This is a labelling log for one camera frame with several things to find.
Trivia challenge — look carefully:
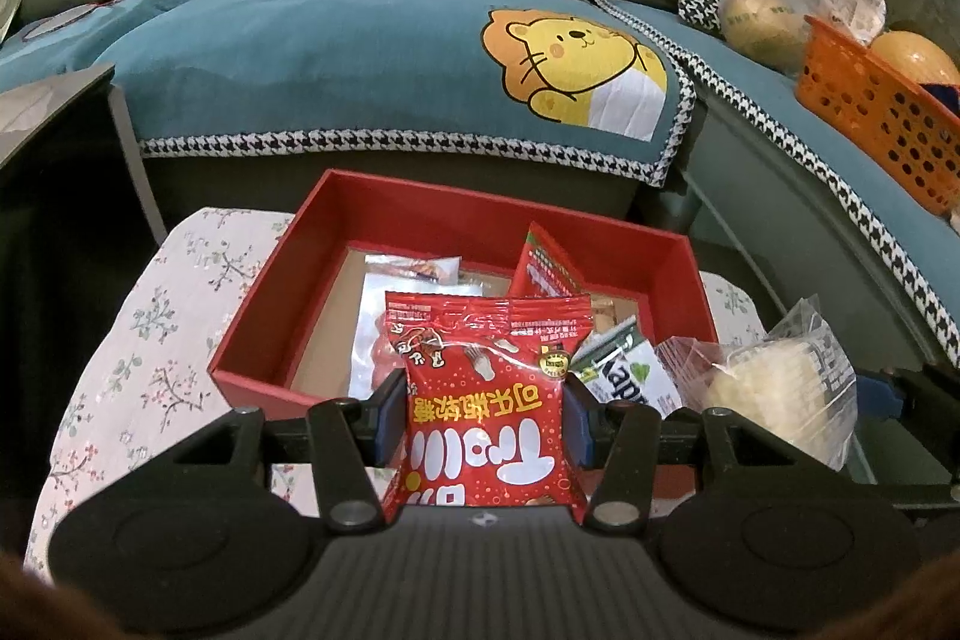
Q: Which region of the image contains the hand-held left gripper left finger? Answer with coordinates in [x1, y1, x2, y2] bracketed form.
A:
[142, 370, 407, 531]

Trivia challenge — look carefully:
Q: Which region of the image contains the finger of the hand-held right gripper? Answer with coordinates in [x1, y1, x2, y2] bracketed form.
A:
[852, 364, 935, 423]

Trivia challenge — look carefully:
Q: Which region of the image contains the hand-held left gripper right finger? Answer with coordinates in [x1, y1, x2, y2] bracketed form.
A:
[562, 377, 835, 532]

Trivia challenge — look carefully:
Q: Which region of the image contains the white green wafer packet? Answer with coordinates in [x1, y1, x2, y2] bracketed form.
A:
[568, 316, 680, 420]

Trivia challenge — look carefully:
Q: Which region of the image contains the vacuum pack of sausages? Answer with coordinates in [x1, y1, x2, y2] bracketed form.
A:
[349, 269, 488, 401]

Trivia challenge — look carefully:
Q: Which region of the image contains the red gummy candy packet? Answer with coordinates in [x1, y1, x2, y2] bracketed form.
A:
[381, 289, 595, 525]

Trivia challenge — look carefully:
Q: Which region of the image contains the clear white pastry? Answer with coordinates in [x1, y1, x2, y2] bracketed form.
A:
[656, 297, 857, 472]

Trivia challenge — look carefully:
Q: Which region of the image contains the small white orange snack packet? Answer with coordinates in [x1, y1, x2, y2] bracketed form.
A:
[366, 256, 462, 292]

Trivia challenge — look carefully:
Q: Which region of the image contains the red green snack packet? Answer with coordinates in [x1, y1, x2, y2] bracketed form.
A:
[511, 221, 593, 300]

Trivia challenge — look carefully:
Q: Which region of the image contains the red cardboard box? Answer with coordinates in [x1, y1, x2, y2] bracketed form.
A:
[206, 169, 719, 506]

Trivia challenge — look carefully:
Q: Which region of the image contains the floral tablecloth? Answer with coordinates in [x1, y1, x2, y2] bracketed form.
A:
[22, 206, 770, 573]

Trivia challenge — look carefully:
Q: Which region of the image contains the orange plastic basket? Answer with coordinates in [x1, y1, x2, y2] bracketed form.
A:
[793, 16, 960, 217]

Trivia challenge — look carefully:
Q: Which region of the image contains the teal houndstooth trim sofa cover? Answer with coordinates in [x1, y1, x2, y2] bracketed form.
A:
[585, 0, 960, 371]

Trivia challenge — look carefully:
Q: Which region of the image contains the yellow pomelo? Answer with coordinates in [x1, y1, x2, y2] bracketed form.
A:
[870, 31, 960, 86]

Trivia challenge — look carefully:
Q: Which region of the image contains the dark glass side table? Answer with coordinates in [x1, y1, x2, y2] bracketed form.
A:
[0, 64, 170, 251]

